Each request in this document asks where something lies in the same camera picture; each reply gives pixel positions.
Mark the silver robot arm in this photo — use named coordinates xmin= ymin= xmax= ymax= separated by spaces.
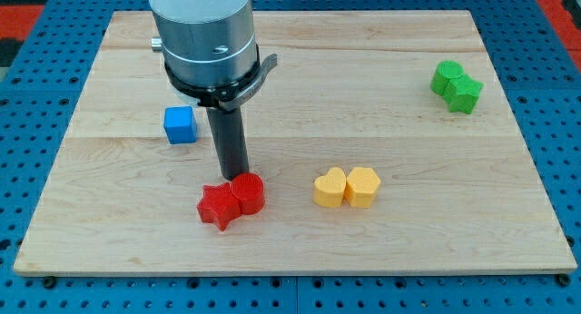
xmin=148 ymin=0 xmax=259 ymax=87

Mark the blue cube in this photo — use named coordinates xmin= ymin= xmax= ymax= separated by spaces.
xmin=163 ymin=106 xmax=197 ymax=144

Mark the yellow heart block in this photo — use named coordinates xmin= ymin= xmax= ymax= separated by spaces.
xmin=313 ymin=167 xmax=347 ymax=208

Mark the red cylinder block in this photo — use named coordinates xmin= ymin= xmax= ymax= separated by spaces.
xmin=231 ymin=172 xmax=265 ymax=215

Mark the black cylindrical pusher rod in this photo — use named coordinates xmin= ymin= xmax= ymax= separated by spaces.
xmin=206 ymin=108 xmax=249 ymax=181

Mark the yellow hexagon block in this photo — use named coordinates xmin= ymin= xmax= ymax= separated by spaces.
xmin=344 ymin=167 xmax=381 ymax=209

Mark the red star block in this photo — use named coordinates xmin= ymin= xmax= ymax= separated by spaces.
xmin=196 ymin=182 xmax=241 ymax=231

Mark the wooden board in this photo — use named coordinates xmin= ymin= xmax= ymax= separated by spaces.
xmin=14 ymin=10 xmax=577 ymax=277

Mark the green cylinder block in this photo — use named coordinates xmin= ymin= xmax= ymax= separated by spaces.
xmin=430 ymin=60 xmax=465 ymax=96

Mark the green star block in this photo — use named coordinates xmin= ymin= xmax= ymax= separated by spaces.
xmin=443 ymin=74 xmax=484 ymax=114

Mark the black clamp ring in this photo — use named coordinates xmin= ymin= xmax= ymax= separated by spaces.
xmin=163 ymin=53 xmax=279 ymax=113

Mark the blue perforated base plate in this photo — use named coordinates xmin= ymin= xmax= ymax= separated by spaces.
xmin=1 ymin=0 xmax=580 ymax=313

